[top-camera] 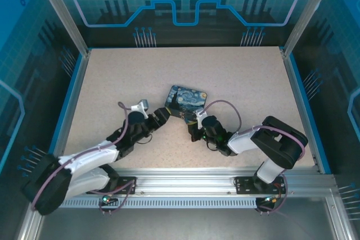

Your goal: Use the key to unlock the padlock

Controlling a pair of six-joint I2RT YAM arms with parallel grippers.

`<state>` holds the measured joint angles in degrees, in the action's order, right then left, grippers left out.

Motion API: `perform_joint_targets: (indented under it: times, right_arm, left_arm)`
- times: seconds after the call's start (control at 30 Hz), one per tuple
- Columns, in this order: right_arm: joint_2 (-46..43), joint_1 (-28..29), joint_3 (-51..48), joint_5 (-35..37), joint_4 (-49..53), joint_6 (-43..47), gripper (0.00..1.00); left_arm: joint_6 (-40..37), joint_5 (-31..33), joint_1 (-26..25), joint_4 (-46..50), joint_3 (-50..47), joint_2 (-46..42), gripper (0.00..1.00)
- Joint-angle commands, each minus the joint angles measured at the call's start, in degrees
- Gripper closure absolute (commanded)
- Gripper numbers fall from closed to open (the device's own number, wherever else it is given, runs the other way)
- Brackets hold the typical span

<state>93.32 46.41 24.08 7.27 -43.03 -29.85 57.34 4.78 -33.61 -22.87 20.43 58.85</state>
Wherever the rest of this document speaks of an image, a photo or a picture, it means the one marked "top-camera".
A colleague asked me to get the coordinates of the slotted grey cable duct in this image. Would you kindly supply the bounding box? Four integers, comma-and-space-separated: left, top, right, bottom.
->
60, 196, 267, 210

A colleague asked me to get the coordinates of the aluminium frame post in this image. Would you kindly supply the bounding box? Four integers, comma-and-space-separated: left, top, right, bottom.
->
282, 0, 340, 57
30, 0, 93, 57

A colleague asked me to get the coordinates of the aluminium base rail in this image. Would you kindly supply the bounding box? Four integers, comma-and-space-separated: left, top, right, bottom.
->
84, 167, 335, 196

